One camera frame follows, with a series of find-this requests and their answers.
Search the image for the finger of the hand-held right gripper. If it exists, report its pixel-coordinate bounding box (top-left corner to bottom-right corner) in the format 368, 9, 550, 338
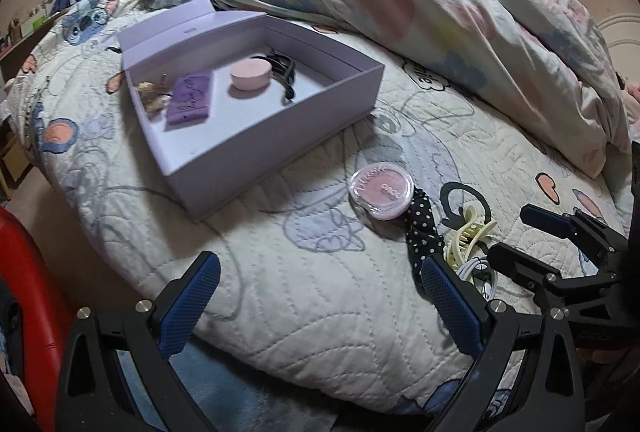
520, 205, 636, 275
487, 242, 621, 313

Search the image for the cream bed frame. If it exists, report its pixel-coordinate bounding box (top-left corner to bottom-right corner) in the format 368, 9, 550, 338
597, 12, 640, 78

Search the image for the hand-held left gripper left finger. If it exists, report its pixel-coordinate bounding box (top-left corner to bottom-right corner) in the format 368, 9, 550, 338
55, 251, 222, 432

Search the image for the metal hair claw cream bow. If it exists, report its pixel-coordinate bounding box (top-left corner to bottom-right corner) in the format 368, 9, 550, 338
137, 72, 176, 115

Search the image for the light blue towel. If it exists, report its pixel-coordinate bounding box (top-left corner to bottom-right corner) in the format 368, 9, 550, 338
120, 342, 401, 432

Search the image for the dark wooden desk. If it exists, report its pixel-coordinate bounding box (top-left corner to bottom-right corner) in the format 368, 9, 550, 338
0, 10, 66, 83

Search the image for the red chair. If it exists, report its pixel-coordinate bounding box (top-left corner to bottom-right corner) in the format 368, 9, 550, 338
0, 207, 76, 432

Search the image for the black hair claw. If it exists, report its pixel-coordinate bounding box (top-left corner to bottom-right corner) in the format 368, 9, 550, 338
250, 51, 297, 107

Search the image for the polka dot black scrunchie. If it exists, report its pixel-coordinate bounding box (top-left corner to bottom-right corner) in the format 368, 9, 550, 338
402, 187, 446, 298

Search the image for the pink blush compact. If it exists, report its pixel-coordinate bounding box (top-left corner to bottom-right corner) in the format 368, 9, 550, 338
349, 165, 415, 220

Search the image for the desk with drawers and clutter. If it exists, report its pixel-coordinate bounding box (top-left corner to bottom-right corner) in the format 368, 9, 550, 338
0, 0, 86, 53

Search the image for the white charging cable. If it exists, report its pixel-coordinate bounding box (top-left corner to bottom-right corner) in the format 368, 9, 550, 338
457, 255, 501, 303

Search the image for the lavender cardboard box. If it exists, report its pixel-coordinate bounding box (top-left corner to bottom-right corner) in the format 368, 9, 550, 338
116, 0, 386, 224

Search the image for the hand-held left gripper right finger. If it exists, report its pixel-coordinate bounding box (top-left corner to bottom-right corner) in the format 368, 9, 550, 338
421, 256, 586, 432

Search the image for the purple makeup palette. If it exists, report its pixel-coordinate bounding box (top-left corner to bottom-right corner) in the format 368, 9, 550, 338
165, 69, 215, 127

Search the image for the pink round jar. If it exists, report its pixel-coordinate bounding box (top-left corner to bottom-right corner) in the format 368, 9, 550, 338
229, 58, 273, 92

